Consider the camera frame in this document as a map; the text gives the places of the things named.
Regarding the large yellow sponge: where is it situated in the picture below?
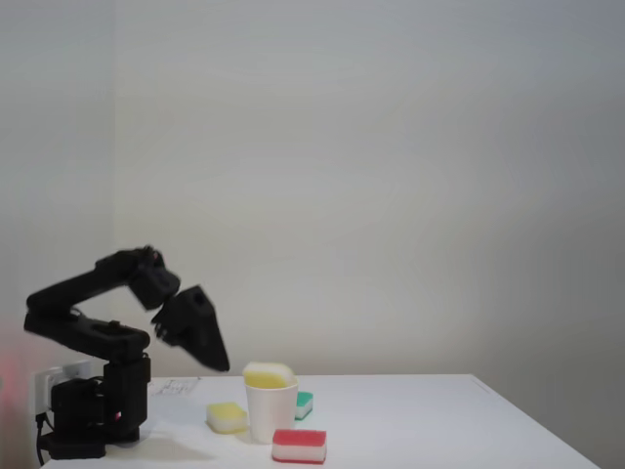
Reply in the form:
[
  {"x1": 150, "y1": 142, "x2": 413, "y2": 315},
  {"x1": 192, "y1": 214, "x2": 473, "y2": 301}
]
[{"x1": 242, "y1": 361, "x2": 297, "y2": 391}]

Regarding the white printed paper sheet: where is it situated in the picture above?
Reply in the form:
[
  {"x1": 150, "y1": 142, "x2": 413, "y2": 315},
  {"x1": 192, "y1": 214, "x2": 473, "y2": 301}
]
[{"x1": 147, "y1": 376, "x2": 202, "y2": 398}]

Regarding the small yellow sponge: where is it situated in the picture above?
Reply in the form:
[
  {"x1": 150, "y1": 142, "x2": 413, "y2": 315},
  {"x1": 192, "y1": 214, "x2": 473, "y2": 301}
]
[{"x1": 205, "y1": 402, "x2": 249, "y2": 435}]

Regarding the white paper cup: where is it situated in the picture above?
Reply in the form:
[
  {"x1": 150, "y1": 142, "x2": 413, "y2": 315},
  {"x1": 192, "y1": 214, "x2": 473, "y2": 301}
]
[{"x1": 243, "y1": 375, "x2": 300, "y2": 445}]

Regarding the green and white sponge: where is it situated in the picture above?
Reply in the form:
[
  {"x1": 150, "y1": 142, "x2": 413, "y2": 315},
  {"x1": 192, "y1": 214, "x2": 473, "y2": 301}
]
[{"x1": 294, "y1": 391, "x2": 315, "y2": 422}]

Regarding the black power adapter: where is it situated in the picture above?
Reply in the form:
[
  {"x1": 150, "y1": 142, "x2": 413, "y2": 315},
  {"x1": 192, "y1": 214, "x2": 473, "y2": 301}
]
[{"x1": 50, "y1": 376, "x2": 106, "y2": 432}]

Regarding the red and white sponge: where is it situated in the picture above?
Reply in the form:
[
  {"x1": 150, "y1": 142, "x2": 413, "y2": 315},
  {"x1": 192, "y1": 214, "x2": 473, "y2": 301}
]
[{"x1": 271, "y1": 428, "x2": 328, "y2": 464}]

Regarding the black power cable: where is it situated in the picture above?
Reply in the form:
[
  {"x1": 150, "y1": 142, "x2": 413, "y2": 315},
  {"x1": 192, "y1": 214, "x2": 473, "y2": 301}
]
[{"x1": 34, "y1": 412, "x2": 56, "y2": 465}]

